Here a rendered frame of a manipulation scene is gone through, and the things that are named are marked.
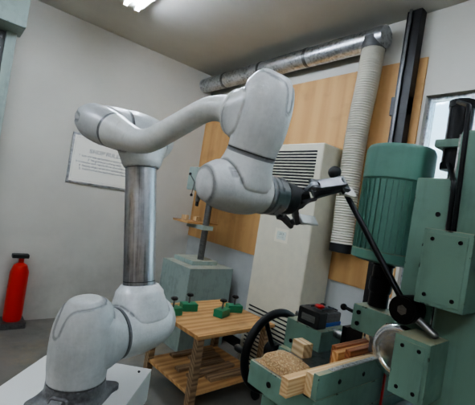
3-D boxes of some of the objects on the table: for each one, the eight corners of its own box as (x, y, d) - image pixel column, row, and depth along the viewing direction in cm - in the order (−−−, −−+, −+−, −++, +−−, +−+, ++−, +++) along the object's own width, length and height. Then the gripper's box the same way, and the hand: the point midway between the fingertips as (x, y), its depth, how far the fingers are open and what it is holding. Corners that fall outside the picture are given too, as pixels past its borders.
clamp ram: (337, 344, 112) (342, 316, 112) (359, 354, 106) (364, 324, 106) (320, 348, 106) (325, 318, 106) (341, 359, 100) (346, 327, 100)
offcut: (291, 351, 101) (292, 338, 101) (300, 350, 103) (302, 337, 103) (301, 358, 97) (304, 345, 97) (311, 357, 99) (313, 344, 99)
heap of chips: (278, 354, 98) (280, 341, 98) (320, 378, 87) (322, 363, 87) (254, 359, 92) (256, 345, 92) (295, 386, 81) (297, 370, 81)
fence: (428, 357, 115) (431, 340, 115) (434, 359, 114) (436, 341, 114) (309, 398, 77) (313, 372, 77) (316, 402, 76) (320, 376, 76)
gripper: (250, 238, 88) (306, 243, 101) (325, 177, 73) (378, 192, 87) (241, 212, 91) (296, 220, 105) (310, 149, 77) (364, 168, 90)
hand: (331, 207), depth 95 cm, fingers open, 13 cm apart
